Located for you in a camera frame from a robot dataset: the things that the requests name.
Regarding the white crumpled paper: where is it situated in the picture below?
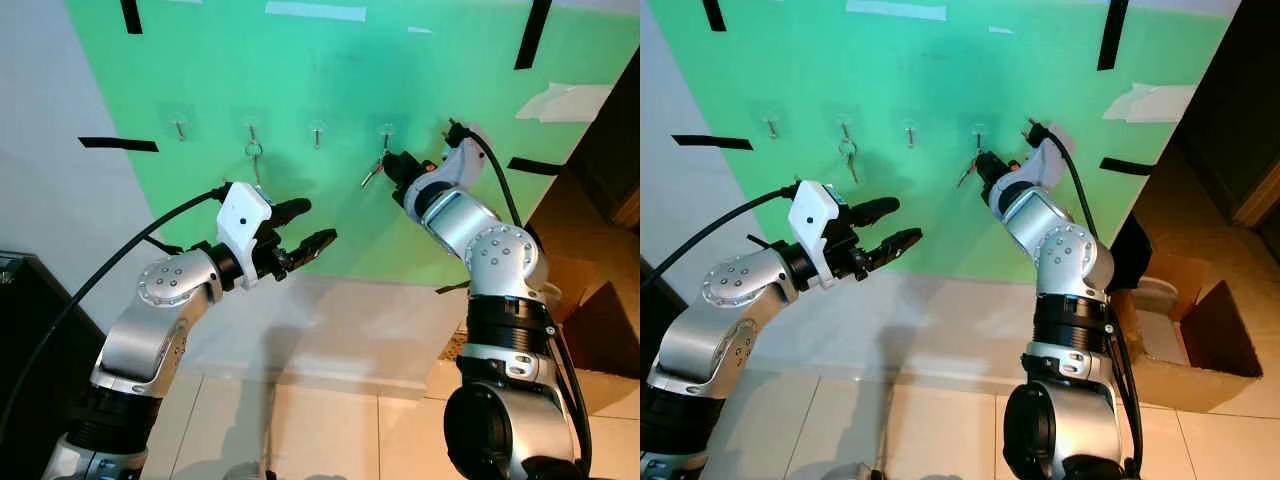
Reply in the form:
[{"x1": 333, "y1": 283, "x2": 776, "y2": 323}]
[
  {"x1": 515, "y1": 83, "x2": 613, "y2": 124},
  {"x1": 1103, "y1": 83, "x2": 1198, "y2": 125}
]

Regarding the green paper wall sheet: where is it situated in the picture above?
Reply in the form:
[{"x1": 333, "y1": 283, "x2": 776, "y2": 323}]
[
  {"x1": 650, "y1": 0, "x2": 1236, "y2": 283},
  {"x1": 65, "y1": 0, "x2": 641, "y2": 286}
]

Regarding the long white tape strip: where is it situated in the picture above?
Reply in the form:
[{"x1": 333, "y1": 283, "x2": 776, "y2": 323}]
[
  {"x1": 845, "y1": 0, "x2": 948, "y2": 22},
  {"x1": 265, "y1": 2, "x2": 368, "y2": 23}
]

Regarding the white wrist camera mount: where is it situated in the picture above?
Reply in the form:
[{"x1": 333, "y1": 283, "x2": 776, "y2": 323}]
[
  {"x1": 436, "y1": 122, "x2": 493, "y2": 193},
  {"x1": 1020, "y1": 124, "x2": 1077, "y2": 196},
  {"x1": 788, "y1": 180, "x2": 852, "y2": 263},
  {"x1": 216, "y1": 181, "x2": 274, "y2": 264}
]

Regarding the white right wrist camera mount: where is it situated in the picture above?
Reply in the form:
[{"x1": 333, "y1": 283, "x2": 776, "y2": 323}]
[
  {"x1": 436, "y1": 122, "x2": 493, "y2": 193},
  {"x1": 1020, "y1": 124, "x2": 1077, "y2": 196}
]

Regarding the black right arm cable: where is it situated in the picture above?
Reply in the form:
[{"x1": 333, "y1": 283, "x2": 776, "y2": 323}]
[
  {"x1": 443, "y1": 118, "x2": 594, "y2": 476},
  {"x1": 1028, "y1": 118, "x2": 1147, "y2": 476}
]

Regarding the dark brown door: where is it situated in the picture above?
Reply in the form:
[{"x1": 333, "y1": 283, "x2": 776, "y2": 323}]
[
  {"x1": 560, "y1": 45, "x2": 641, "y2": 231},
  {"x1": 1165, "y1": 0, "x2": 1280, "y2": 266}
]

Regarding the brown cardboard box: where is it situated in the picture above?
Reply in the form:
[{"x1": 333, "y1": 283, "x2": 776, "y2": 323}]
[
  {"x1": 540, "y1": 250, "x2": 641, "y2": 386},
  {"x1": 1108, "y1": 248, "x2": 1267, "y2": 413}
]

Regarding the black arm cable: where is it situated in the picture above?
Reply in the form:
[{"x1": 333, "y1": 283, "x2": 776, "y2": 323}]
[
  {"x1": 0, "y1": 183, "x2": 233, "y2": 441},
  {"x1": 640, "y1": 183, "x2": 801, "y2": 291},
  {"x1": 1028, "y1": 118, "x2": 1147, "y2": 476},
  {"x1": 443, "y1": 118, "x2": 594, "y2": 476}
]

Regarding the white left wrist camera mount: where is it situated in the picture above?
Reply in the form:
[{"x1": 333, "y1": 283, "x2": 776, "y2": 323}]
[
  {"x1": 216, "y1": 181, "x2": 274, "y2": 264},
  {"x1": 788, "y1": 180, "x2": 852, "y2": 263}
]

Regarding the white item in box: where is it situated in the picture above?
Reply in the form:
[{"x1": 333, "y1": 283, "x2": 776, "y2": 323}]
[{"x1": 1138, "y1": 277, "x2": 1193, "y2": 367}]

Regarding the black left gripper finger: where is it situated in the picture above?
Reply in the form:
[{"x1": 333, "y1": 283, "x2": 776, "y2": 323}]
[
  {"x1": 268, "y1": 197, "x2": 314, "y2": 226},
  {"x1": 286, "y1": 228, "x2": 339, "y2": 272},
  {"x1": 868, "y1": 227, "x2": 926, "y2": 271},
  {"x1": 848, "y1": 196, "x2": 901, "y2": 225}
]

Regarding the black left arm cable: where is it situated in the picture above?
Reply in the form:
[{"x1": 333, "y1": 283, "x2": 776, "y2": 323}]
[
  {"x1": 0, "y1": 183, "x2": 233, "y2": 441},
  {"x1": 640, "y1": 183, "x2": 801, "y2": 291}
]

